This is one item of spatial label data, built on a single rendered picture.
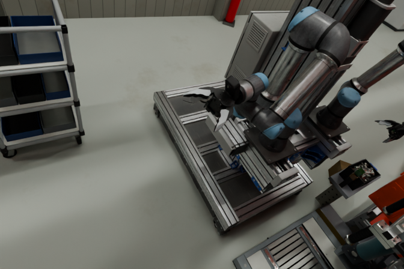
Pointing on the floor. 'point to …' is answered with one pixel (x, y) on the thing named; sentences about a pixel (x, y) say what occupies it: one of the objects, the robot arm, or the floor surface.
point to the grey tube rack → (36, 79)
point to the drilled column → (329, 196)
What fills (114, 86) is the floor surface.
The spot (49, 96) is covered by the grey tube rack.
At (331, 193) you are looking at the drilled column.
